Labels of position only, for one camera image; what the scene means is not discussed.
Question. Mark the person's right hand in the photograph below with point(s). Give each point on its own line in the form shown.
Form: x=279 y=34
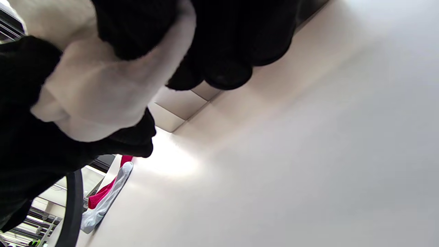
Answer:
x=27 y=154

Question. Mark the person's left hand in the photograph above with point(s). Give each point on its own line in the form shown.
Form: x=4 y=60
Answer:
x=233 y=34

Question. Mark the grey hand controller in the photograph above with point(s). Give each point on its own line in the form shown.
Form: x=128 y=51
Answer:
x=73 y=212

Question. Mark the red sock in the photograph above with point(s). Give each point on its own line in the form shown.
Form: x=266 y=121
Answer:
x=103 y=193

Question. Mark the white sock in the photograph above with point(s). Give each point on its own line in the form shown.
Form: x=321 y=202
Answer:
x=99 y=96

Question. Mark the light blue sock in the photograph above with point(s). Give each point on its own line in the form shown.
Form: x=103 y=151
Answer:
x=109 y=202

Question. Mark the black window frame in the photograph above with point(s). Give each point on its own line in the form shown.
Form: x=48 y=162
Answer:
x=12 y=25

